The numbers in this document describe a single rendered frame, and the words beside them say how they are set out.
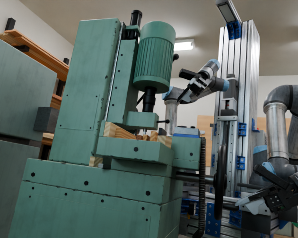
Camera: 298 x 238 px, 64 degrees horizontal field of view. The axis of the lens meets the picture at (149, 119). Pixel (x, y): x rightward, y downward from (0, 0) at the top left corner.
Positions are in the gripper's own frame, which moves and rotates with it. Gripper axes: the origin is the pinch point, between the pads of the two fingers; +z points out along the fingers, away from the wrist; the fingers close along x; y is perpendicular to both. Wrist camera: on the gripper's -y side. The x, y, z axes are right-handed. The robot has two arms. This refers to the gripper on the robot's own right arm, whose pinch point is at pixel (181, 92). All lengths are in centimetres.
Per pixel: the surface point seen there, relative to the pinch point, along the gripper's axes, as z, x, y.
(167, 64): 1.8, -9.5, -12.9
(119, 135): 46.5, -11.6, -3.9
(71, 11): -117, 126, -191
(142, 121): 25.1, 4.7, -4.4
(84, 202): 66, 8, 1
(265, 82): -304, 152, 75
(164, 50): -1.6, -12.4, -18.3
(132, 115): 24.9, 6.5, -9.9
